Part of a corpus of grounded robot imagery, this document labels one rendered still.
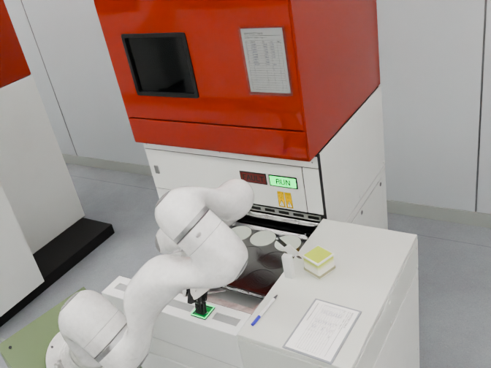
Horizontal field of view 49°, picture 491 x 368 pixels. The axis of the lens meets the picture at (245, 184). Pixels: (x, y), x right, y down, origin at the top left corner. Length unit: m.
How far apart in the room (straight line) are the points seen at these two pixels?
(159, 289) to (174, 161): 1.16
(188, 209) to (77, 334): 0.43
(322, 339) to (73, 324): 0.66
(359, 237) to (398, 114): 1.62
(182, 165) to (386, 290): 1.02
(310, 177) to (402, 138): 1.59
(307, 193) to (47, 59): 3.52
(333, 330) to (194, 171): 0.97
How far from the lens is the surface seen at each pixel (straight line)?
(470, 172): 3.46
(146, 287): 1.18
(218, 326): 1.64
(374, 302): 1.64
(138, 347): 1.29
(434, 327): 2.94
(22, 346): 1.71
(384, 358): 1.77
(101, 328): 1.31
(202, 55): 1.88
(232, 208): 1.16
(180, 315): 1.72
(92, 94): 4.84
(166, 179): 2.35
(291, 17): 1.67
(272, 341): 1.56
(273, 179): 2.01
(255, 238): 2.06
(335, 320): 1.58
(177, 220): 1.07
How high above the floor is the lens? 2.07
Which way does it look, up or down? 29 degrees down
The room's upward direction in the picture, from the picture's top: 11 degrees counter-clockwise
